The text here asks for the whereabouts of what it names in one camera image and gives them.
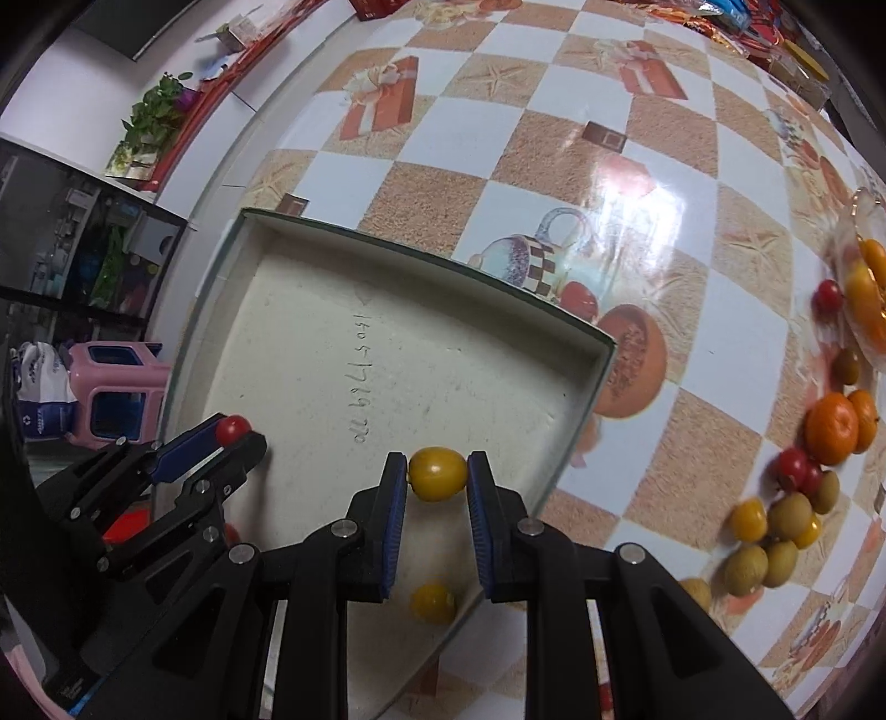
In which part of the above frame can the pink plastic stool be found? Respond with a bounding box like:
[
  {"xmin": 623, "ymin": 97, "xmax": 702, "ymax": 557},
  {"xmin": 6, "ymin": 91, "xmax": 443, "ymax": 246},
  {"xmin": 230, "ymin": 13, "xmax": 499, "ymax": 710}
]
[{"xmin": 65, "ymin": 341, "xmax": 171, "ymax": 448}]

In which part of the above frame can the white shallow cardboard tray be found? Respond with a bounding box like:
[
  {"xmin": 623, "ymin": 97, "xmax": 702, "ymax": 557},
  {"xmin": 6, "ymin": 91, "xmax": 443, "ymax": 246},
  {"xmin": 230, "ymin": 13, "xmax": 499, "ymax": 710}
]
[{"xmin": 162, "ymin": 208, "xmax": 617, "ymax": 720}]

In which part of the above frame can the white carton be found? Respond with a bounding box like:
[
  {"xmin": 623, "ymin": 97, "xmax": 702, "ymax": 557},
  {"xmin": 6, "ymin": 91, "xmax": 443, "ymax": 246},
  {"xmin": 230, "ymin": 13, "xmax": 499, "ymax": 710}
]
[{"xmin": 214, "ymin": 19, "xmax": 264, "ymax": 51}]

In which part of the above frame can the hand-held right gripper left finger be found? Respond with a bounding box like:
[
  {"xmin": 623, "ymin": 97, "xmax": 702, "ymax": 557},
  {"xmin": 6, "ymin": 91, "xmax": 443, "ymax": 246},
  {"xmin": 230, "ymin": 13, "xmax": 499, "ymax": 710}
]
[{"xmin": 79, "ymin": 452, "xmax": 411, "ymax": 720}]

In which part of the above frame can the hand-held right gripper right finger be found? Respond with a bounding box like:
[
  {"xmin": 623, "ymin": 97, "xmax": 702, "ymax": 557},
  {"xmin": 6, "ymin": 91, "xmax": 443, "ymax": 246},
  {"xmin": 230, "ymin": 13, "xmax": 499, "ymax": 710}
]
[{"xmin": 466, "ymin": 452, "xmax": 797, "ymax": 720}]

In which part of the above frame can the pile of snack packets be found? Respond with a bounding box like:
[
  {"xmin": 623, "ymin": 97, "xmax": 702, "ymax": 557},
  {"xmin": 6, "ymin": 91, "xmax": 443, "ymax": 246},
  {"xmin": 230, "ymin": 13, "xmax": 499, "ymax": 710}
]
[{"xmin": 685, "ymin": 0, "xmax": 790, "ymax": 53}]

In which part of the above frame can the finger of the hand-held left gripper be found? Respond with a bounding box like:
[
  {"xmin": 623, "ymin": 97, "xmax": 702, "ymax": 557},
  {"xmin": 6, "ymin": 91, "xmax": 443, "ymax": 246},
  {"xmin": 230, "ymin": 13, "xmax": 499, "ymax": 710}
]
[
  {"xmin": 97, "ymin": 433, "xmax": 270, "ymax": 583},
  {"xmin": 34, "ymin": 415, "xmax": 229, "ymax": 531}
]

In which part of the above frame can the black glass cabinet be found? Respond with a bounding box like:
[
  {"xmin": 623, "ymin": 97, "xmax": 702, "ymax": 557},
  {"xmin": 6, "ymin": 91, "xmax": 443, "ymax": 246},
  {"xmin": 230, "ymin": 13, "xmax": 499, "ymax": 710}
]
[{"xmin": 0, "ymin": 138, "xmax": 189, "ymax": 320}]

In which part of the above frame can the red plastic stool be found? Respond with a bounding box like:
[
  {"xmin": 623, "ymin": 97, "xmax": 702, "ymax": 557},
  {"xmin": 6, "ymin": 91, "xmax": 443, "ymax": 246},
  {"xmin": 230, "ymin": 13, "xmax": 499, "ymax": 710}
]
[{"xmin": 100, "ymin": 508, "xmax": 150, "ymax": 548}]

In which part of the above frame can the green potted plant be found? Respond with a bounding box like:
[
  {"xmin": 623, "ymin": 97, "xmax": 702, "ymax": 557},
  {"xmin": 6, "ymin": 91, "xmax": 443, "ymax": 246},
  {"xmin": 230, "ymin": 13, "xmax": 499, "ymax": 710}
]
[{"xmin": 121, "ymin": 73, "xmax": 195, "ymax": 146}]

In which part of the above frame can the clear glass bowl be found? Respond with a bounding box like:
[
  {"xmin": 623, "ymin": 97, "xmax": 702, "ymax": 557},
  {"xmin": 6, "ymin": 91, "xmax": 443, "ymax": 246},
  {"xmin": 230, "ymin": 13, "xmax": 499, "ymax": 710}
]
[{"xmin": 827, "ymin": 187, "xmax": 886, "ymax": 378}]

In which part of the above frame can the jar with yellow lid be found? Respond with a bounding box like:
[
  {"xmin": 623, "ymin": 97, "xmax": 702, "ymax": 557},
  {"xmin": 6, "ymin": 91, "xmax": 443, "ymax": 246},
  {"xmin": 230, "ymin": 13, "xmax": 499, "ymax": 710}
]
[{"xmin": 768, "ymin": 42, "xmax": 832, "ymax": 105}]

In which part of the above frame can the white plastic bag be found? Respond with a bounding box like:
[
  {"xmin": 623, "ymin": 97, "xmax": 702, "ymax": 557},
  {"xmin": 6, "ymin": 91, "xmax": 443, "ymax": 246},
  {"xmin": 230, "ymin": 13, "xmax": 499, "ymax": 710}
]
[{"xmin": 10, "ymin": 341, "xmax": 80, "ymax": 439}]

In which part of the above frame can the orange mandarin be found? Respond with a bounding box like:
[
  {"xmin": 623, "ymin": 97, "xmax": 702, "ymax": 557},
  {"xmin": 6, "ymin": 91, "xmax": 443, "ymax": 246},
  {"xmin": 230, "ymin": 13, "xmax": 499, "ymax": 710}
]
[
  {"xmin": 804, "ymin": 392, "xmax": 859, "ymax": 466},
  {"xmin": 848, "ymin": 389, "xmax": 880, "ymax": 454}
]

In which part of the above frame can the printed picture card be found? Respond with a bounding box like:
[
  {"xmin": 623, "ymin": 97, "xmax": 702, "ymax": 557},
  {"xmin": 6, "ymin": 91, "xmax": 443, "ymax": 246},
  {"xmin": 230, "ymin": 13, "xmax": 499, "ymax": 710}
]
[{"xmin": 104, "ymin": 138, "xmax": 171, "ymax": 182}]

